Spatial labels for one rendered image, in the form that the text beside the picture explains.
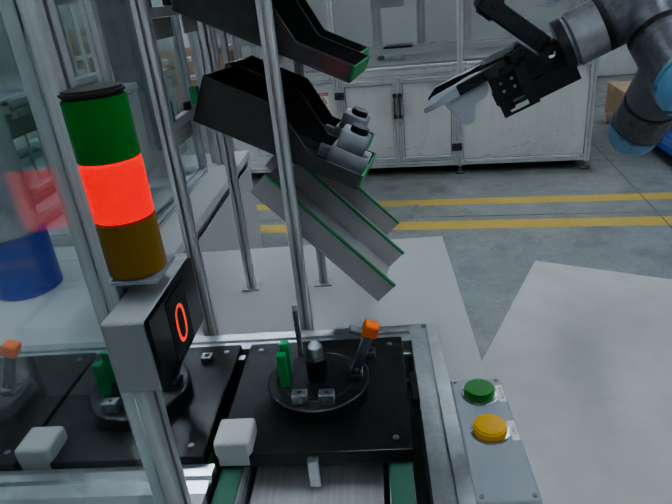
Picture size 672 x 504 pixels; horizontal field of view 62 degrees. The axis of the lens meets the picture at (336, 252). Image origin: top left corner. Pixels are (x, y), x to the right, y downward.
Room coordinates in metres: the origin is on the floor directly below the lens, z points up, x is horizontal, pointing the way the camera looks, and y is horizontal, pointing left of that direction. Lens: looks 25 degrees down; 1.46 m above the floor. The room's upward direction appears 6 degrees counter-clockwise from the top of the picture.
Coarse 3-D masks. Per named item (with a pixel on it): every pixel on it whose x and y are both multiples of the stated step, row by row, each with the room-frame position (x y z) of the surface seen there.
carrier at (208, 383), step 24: (192, 360) 0.73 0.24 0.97; (216, 360) 0.73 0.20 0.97; (192, 384) 0.67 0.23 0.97; (216, 384) 0.67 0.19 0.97; (168, 408) 0.61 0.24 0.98; (192, 408) 0.62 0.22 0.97; (216, 408) 0.61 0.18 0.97; (192, 432) 0.57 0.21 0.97; (216, 432) 0.58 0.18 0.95; (192, 456) 0.53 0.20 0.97
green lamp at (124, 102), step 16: (112, 96) 0.44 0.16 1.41; (64, 112) 0.44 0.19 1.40; (80, 112) 0.43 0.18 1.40; (96, 112) 0.43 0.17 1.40; (112, 112) 0.44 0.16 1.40; (128, 112) 0.45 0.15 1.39; (80, 128) 0.43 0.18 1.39; (96, 128) 0.43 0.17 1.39; (112, 128) 0.43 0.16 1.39; (128, 128) 0.45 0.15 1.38; (80, 144) 0.43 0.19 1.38; (96, 144) 0.43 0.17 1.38; (112, 144) 0.43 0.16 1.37; (128, 144) 0.44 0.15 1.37; (80, 160) 0.43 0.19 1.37; (96, 160) 0.43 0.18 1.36; (112, 160) 0.43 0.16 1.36
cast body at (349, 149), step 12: (348, 132) 0.88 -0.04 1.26; (360, 132) 0.88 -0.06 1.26; (324, 144) 0.91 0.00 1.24; (336, 144) 0.89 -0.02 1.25; (348, 144) 0.88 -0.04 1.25; (360, 144) 0.88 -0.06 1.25; (324, 156) 0.91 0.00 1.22; (336, 156) 0.89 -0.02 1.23; (348, 156) 0.88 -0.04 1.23; (360, 156) 0.88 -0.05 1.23; (348, 168) 0.88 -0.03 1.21; (360, 168) 0.88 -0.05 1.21
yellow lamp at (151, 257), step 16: (96, 224) 0.44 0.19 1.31; (128, 224) 0.43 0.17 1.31; (144, 224) 0.44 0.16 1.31; (112, 240) 0.43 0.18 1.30; (128, 240) 0.43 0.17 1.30; (144, 240) 0.44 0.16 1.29; (160, 240) 0.45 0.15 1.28; (112, 256) 0.43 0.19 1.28; (128, 256) 0.43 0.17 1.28; (144, 256) 0.43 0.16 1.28; (160, 256) 0.45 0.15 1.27; (112, 272) 0.43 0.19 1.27; (128, 272) 0.43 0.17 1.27; (144, 272) 0.43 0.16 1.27
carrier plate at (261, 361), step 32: (256, 352) 0.74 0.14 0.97; (352, 352) 0.71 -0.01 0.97; (384, 352) 0.70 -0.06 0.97; (256, 384) 0.66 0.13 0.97; (384, 384) 0.63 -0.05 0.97; (256, 416) 0.59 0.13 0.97; (352, 416) 0.57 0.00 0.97; (384, 416) 0.56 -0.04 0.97; (256, 448) 0.53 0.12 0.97; (288, 448) 0.52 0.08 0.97; (320, 448) 0.52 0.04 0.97; (352, 448) 0.51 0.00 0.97; (384, 448) 0.51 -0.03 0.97
